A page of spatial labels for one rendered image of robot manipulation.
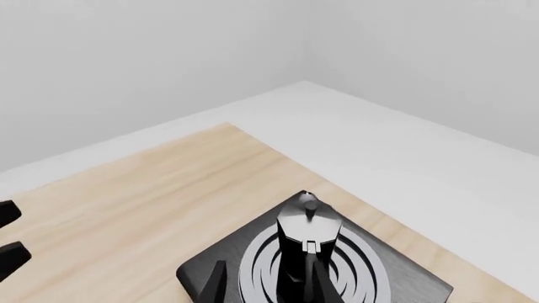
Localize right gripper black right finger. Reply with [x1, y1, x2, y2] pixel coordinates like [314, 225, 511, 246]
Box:
[311, 260, 344, 303]

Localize flat black stove plate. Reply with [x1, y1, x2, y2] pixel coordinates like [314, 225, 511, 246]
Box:
[175, 189, 456, 303]

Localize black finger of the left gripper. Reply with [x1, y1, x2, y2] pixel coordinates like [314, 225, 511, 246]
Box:
[0, 240, 33, 283]
[0, 199, 23, 229]

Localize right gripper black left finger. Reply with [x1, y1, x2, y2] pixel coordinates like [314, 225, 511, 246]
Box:
[196, 260, 229, 303]

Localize silver and black moka pot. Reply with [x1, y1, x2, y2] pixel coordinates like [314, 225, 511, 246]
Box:
[275, 191, 343, 303]

